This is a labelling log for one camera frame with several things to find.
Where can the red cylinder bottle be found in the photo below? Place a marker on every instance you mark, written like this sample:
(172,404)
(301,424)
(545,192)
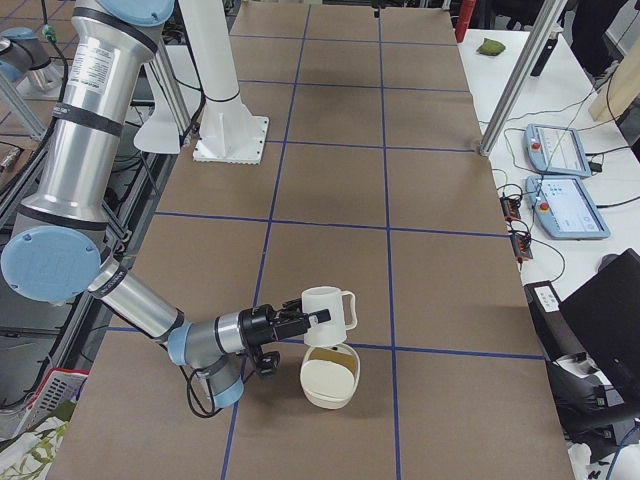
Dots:
(466,11)

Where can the wooden plank stand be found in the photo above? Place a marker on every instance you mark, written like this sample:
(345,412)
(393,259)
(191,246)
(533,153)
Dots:
(620,90)

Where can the blue teach pendant near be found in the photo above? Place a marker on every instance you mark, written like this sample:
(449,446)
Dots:
(563,208)

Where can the blue teach pendant far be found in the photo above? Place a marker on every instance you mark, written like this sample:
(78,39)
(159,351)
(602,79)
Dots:
(556,150)

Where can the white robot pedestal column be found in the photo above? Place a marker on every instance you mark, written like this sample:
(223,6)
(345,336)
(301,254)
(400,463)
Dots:
(228,132)

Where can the green bean bag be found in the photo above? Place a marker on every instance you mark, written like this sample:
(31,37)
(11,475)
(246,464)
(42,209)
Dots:
(491,47)

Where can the cream oval bin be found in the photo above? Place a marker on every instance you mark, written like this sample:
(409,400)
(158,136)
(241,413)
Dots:
(329,376)

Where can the black laptop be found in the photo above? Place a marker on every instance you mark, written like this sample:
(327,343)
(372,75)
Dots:
(604,316)

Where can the aluminium frame post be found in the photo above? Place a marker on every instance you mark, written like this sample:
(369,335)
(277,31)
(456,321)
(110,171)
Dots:
(537,38)

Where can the blue teach pendant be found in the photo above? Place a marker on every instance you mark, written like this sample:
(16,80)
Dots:
(556,150)
(563,208)

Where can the white ribbed mug grey inside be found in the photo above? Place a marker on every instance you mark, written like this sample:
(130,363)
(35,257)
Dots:
(334,330)

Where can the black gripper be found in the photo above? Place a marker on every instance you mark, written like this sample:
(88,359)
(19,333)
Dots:
(255,325)

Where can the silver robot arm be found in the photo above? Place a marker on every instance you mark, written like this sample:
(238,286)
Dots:
(23,56)
(57,249)

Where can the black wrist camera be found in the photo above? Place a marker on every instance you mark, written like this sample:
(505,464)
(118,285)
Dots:
(265,363)

